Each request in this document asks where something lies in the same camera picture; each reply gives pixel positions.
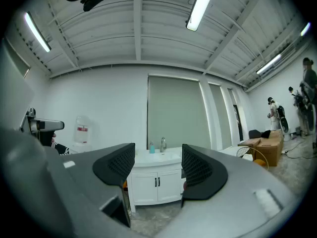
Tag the white vanity cabinet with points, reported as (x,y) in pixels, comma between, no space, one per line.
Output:
(148,187)

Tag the teal spray bottle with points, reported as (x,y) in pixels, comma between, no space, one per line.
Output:
(152,149)

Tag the cardboard box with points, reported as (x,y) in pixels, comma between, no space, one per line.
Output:
(270,150)
(250,142)

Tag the ceiling tube light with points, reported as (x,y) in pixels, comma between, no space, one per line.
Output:
(305,29)
(200,6)
(37,32)
(268,64)

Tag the white washbasin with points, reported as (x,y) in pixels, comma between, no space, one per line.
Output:
(158,159)

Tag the person's grey hoodie torso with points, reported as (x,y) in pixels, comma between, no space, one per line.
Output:
(22,182)

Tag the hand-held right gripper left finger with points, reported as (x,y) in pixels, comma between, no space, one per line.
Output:
(114,167)

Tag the narrow grey roller blind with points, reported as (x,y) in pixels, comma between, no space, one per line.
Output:
(231,98)
(219,118)

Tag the wide grey roller blind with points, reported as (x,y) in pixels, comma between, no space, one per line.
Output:
(178,113)

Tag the black bag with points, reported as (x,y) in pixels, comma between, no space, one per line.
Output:
(266,134)
(255,134)

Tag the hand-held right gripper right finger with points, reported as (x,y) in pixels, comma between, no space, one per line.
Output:
(205,175)

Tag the white water dispenser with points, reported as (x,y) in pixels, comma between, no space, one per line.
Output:
(81,148)

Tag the chrome faucet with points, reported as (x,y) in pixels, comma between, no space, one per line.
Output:
(163,145)

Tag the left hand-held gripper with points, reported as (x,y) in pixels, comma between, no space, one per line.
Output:
(29,124)

